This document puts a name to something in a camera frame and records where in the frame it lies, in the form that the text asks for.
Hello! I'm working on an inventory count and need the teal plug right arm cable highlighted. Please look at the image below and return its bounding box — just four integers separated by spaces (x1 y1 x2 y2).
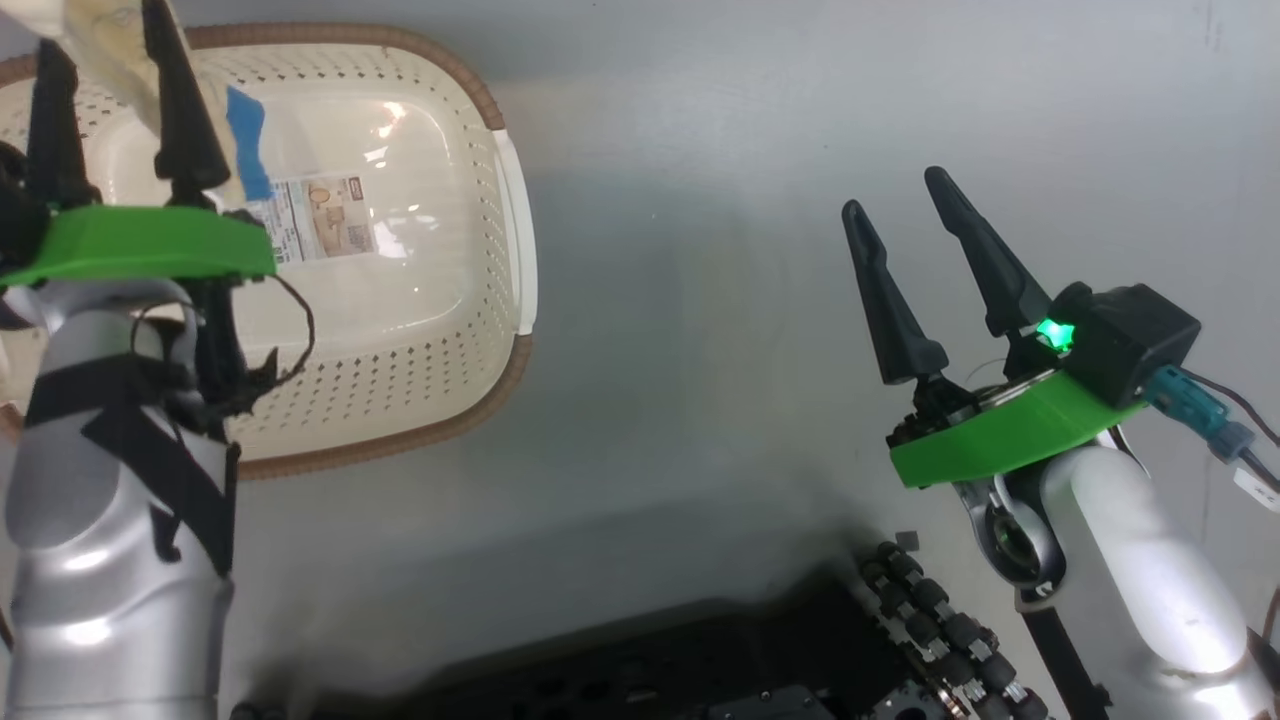
1145 365 1280 473

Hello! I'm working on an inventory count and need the black mecanum wheel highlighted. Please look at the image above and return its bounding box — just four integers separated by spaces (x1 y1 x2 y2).
858 540 1051 720

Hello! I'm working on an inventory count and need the cream perforated laundry basket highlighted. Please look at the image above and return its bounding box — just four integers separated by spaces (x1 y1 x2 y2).
0 22 540 480

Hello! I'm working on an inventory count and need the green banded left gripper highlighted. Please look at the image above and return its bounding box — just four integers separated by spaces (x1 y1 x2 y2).
0 0 279 291

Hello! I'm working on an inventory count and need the white basket product label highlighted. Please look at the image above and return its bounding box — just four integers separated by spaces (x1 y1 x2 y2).
245 175 380 267

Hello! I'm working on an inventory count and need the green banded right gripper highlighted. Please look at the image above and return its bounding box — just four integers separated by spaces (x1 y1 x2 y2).
842 165 1151 490

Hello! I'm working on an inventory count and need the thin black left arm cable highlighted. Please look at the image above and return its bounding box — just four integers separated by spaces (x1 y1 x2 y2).
130 272 317 403

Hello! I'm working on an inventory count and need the pale yellow printed garment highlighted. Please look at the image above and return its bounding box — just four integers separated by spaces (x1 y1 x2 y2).
0 0 274 203

